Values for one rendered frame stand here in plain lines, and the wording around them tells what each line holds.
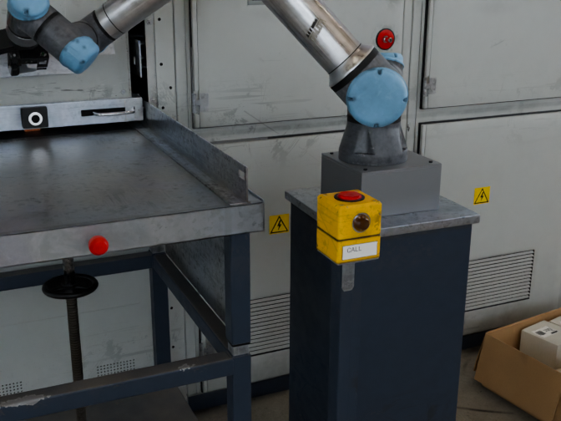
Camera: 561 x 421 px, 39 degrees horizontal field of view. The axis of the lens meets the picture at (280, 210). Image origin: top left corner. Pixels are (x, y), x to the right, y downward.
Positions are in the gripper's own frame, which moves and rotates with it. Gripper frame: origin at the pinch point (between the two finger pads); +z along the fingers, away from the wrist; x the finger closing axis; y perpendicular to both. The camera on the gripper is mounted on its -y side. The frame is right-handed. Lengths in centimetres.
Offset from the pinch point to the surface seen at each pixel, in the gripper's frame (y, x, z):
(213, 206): 26, -48, -49
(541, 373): 130, -97, 6
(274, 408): 64, -92, 45
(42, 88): 7.4, -2.5, 7.5
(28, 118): 3.2, -9.7, 7.3
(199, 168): 32, -35, -28
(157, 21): 35.7, 8.8, -4.1
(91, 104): 18.8, -7.0, 8.7
